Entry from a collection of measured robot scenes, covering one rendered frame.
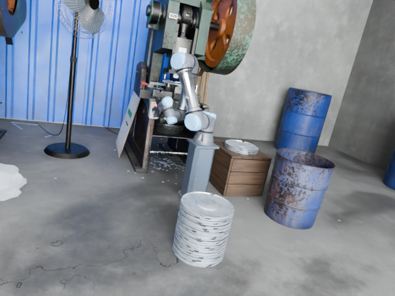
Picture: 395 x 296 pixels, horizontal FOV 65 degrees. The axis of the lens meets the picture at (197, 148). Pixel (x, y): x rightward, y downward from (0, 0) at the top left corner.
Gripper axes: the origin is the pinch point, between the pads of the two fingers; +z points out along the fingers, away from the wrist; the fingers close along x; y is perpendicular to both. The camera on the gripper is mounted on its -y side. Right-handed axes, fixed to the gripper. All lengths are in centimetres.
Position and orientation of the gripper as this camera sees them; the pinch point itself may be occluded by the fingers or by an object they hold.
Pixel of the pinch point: (154, 113)
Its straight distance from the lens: 253.8
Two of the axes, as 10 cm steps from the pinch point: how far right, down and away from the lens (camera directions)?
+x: 9.2, 0.6, 3.9
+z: -4.0, 2.0, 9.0
